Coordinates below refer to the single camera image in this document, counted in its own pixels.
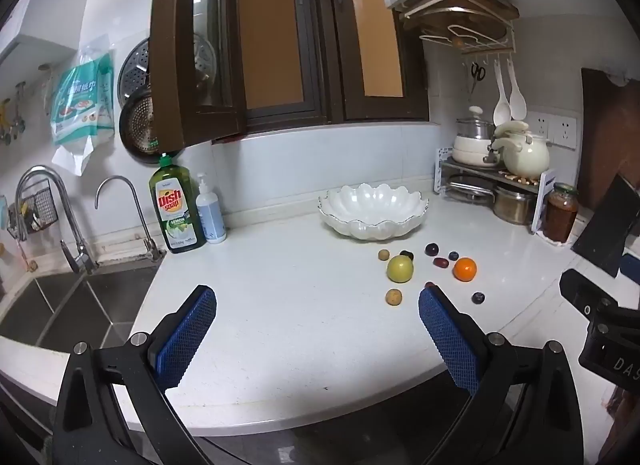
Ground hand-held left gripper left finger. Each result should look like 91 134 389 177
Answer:
52 285 218 465

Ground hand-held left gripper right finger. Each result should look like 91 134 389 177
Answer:
417 286 586 465

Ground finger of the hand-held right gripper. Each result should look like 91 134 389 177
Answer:
620 254 640 291
559 269 621 321

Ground orange tangerine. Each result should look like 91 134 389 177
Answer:
453 257 477 282

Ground green apple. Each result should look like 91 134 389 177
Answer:
386 255 415 284

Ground white scalloped bowl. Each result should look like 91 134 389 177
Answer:
318 184 430 242

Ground black flat panel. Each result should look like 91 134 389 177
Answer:
571 172 638 278

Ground glass sauce jar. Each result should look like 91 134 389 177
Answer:
542 182 581 244

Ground small chrome faucet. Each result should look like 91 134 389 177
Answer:
95 176 167 262

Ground steel pot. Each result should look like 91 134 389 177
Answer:
492 185 536 226

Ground steel sink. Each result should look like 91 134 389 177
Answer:
0 265 161 351

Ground white pump bottle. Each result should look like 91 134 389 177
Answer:
195 173 227 245

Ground green dish soap bottle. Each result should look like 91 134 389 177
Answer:
149 151 207 254

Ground dark brown board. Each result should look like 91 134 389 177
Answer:
580 68 640 211

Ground large chrome faucet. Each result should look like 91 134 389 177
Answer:
15 165 99 275

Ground cream ceramic kettle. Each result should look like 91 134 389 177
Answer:
489 120 552 180

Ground glass pot lid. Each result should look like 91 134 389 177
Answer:
446 178 497 202

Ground steel shelf rack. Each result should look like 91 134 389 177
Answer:
434 145 558 236

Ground white pot with lid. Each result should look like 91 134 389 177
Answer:
452 105 503 167

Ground white rice paddle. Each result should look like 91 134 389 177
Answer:
506 58 527 121

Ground black scissors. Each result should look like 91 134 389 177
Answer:
469 61 487 95

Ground teal plastic package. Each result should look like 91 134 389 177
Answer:
50 35 116 177

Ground metal steamer plate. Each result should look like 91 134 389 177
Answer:
118 34 218 108

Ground open brown window sash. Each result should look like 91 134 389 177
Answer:
149 0 248 153

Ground wooden cutting board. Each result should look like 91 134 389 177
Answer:
400 0 520 43

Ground white wall socket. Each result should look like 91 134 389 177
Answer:
548 115 578 150
525 112 549 138

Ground black wire basket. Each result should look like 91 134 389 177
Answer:
20 180 58 235

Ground white wire rack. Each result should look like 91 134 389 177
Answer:
390 0 518 58

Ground brown window frame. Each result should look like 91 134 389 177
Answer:
215 0 431 133

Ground white wall shelf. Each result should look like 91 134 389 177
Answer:
0 32 76 71

